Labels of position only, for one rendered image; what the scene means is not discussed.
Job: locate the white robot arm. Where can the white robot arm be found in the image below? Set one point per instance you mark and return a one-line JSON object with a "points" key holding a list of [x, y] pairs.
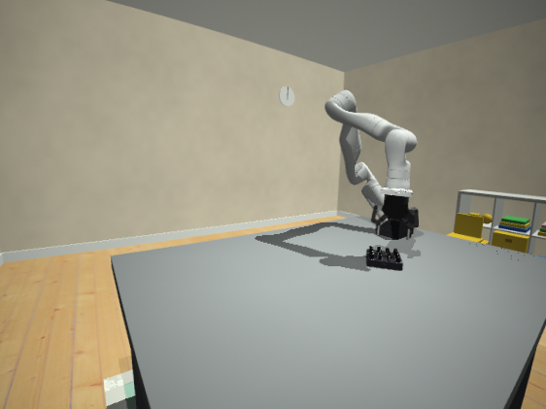
{"points": [[397, 143]]}

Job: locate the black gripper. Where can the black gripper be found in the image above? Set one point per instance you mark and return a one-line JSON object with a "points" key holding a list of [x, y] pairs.
{"points": [[395, 213]]}

